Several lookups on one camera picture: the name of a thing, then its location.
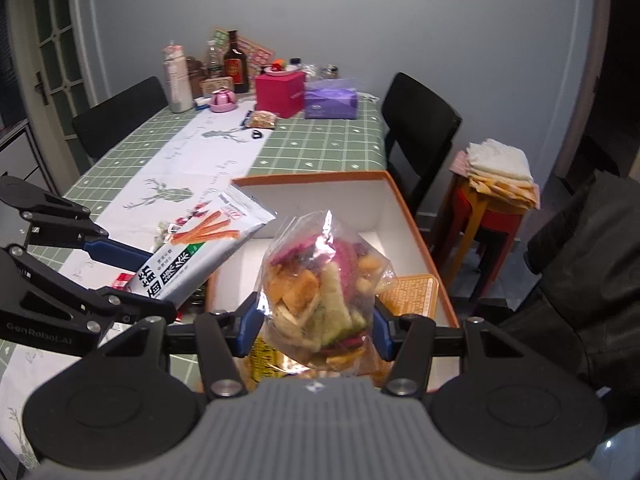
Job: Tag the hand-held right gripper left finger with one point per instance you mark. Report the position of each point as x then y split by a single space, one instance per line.
247 326

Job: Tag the pink box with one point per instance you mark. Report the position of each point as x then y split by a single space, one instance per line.
280 95

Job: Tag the purple tissue box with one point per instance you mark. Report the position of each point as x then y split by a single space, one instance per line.
330 102

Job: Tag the white packet with orange sticks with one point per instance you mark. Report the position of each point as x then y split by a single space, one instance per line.
210 240

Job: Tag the grey cabinet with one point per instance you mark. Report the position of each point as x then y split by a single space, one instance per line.
25 155

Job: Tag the green checked tablecloth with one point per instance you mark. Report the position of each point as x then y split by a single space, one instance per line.
310 150

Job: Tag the orange cardboard box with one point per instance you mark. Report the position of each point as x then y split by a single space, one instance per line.
320 200

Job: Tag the black chair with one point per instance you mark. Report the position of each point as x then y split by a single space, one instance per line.
420 130
120 115

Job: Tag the yellow checked cloth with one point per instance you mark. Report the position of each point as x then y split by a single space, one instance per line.
510 191

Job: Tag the dark jacket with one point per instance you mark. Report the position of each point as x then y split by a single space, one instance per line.
575 285

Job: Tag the clear bag of vegetable chips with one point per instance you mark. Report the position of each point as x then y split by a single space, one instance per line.
320 300

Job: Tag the white folded cloth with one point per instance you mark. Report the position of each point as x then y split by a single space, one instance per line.
500 160

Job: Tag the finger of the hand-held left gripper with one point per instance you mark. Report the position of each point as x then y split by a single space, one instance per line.
140 305
117 256

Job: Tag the clear plastic bottle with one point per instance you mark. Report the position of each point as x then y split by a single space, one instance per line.
214 60

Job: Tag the blue and white flat box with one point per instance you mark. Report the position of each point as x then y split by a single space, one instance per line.
201 103

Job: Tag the small wooden radio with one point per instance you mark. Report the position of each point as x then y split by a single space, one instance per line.
217 85

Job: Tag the small brown bottle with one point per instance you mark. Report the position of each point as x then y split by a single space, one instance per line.
195 75

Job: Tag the white water bottle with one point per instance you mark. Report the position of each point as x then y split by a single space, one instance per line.
178 80

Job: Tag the red snack packet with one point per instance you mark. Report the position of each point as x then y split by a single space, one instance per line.
122 281

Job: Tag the dark brown glass bottle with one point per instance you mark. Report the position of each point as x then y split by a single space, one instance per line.
236 67

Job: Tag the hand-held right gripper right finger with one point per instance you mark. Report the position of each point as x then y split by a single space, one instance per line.
382 332

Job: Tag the small bag of nuts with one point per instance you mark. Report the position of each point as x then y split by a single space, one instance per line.
262 120

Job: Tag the red stool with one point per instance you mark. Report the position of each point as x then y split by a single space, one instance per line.
480 215

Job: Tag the white plate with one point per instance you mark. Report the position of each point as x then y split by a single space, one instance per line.
277 72

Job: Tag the white table runner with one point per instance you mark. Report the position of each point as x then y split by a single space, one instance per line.
200 160

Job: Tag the white glazed door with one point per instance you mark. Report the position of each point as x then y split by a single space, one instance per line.
55 35

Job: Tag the dotted game board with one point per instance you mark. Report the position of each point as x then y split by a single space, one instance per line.
257 55

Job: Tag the pink round gadget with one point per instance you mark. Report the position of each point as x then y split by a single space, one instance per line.
222 101

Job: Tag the red fruit ornament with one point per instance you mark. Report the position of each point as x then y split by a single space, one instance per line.
277 65

